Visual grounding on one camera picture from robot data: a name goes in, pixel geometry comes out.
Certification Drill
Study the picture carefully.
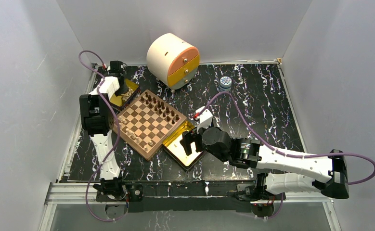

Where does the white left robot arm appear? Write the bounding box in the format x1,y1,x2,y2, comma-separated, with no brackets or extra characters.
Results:
79,61,127,200

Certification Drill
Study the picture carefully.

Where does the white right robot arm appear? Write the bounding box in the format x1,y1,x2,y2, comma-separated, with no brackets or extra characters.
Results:
180,127,349,199

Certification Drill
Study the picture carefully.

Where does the gold tin with white pieces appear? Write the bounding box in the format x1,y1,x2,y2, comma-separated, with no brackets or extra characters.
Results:
110,78,141,111

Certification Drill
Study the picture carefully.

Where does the dark chess pieces row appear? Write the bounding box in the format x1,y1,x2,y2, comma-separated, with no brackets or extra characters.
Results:
135,92,181,125

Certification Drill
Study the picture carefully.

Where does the wooden chess board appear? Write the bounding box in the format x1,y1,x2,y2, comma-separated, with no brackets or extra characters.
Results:
113,90,186,160

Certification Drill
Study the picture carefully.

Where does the empty gold tin lid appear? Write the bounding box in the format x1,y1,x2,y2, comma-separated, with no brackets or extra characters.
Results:
163,121,205,171

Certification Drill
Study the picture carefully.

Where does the round pastel drawer cabinet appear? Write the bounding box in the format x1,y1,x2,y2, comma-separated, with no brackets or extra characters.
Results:
146,33,200,90

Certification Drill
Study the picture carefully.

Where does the small blue white jar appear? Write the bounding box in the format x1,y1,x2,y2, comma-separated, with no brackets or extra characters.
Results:
219,76,233,91

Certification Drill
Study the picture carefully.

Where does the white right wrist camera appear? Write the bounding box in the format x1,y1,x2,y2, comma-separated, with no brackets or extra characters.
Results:
193,106,213,134

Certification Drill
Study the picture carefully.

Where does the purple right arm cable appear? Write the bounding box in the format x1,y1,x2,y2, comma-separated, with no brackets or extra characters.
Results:
194,91,375,220

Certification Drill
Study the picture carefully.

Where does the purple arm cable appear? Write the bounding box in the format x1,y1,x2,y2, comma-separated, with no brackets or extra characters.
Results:
194,91,375,220
78,50,130,222

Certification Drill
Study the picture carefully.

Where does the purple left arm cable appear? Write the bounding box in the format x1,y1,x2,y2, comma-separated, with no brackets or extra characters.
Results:
78,50,130,222

